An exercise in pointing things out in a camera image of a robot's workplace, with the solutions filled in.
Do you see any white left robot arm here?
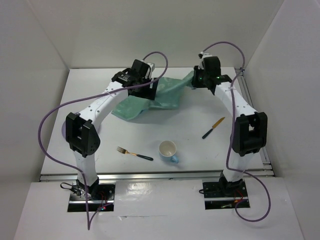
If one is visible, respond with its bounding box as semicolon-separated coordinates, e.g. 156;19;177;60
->
65;59;158;200

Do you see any green satin placemat cloth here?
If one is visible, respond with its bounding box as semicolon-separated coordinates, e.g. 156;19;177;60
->
111;71;194;121

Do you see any purple plate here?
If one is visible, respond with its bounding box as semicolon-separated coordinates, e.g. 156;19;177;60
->
61;121;66;139

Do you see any light blue mug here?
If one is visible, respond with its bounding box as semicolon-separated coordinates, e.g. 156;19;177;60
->
158;140;179;164

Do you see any gold fork green handle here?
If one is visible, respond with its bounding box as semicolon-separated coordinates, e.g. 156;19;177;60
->
116;146;154;161

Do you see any aluminium rail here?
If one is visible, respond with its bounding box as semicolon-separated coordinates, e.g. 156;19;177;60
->
39;169;275;182
234;66;273;171

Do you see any aluminium front rail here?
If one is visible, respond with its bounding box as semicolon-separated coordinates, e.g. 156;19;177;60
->
39;169;275;182

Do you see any aluminium right rail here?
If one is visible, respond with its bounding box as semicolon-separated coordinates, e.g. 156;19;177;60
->
234;66;273;171

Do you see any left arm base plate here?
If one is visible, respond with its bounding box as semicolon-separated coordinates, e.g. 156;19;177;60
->
63;183;116;213

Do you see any gold knife green handle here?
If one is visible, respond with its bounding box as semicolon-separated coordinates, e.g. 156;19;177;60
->
202;117;225;140

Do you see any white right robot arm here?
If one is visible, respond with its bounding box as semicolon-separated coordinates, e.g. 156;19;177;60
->
191;52;268;197

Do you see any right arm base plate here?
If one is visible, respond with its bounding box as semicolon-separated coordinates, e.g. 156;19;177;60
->
198;181;250;210

